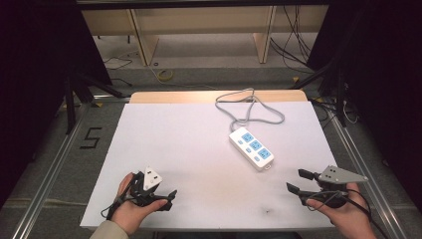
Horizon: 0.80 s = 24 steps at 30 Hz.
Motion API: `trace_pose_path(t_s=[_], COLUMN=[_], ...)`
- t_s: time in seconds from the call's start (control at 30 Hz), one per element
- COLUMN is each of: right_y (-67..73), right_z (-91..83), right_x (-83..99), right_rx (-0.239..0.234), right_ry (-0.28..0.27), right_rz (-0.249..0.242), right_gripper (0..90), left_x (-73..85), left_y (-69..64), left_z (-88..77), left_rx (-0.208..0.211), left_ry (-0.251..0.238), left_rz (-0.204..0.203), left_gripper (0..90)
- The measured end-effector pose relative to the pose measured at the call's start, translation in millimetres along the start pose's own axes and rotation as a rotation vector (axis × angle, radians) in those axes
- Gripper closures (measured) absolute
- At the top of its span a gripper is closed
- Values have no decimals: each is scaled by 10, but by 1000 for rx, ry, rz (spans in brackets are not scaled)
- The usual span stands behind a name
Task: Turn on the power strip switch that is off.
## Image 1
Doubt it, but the grey power strip cord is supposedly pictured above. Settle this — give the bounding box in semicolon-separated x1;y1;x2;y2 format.
214;87;286;132

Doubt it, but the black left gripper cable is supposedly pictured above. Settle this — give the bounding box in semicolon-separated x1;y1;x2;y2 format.
101;172;137;221

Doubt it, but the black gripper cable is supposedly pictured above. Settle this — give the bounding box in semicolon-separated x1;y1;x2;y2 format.
312;188;391;239
101;172;137;221

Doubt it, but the black tape floor mark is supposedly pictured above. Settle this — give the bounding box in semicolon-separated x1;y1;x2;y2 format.
79;126;104;150

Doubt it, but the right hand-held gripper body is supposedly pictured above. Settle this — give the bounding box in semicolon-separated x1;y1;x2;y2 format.
300;164;369;210

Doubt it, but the white floor cable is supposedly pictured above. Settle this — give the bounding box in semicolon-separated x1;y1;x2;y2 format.
341;99;360;125

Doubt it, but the aluminium floor rail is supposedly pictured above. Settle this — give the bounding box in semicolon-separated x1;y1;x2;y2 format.
11;94;132;239
326;101;410;239

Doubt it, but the yellow cable coil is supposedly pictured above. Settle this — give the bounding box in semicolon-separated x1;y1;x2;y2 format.
156;68;174;83

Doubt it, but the light wooden desk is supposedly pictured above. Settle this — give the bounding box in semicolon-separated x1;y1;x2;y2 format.
81;4;330;67

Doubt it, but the person's left hand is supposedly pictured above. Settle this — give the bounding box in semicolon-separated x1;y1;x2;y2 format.
111;172;169;236

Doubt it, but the bundle of black cables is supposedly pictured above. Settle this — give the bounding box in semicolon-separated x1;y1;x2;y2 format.
270;4;320;74

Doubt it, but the person's right hand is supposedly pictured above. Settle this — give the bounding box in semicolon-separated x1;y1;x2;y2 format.
306;182;378;239

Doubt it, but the white table cover sheet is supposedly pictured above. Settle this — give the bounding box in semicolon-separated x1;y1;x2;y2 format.
80;101;338;231

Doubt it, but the black curtain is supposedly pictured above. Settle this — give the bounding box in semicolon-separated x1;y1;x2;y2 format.
307;0;422;215
0;0;112;208

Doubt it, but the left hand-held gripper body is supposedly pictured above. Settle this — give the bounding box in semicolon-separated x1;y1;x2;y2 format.
128;165;170;206

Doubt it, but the white power strip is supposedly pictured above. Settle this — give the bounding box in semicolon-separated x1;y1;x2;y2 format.
228;126;276;172

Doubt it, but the thin black floor cable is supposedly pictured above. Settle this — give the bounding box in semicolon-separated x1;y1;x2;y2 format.
103;55;134;89

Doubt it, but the black metal stand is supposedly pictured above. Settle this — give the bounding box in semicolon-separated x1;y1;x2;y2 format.
64;71;131;135
292;59;350;127

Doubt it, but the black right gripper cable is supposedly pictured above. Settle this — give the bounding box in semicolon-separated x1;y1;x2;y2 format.
312;188;391;239

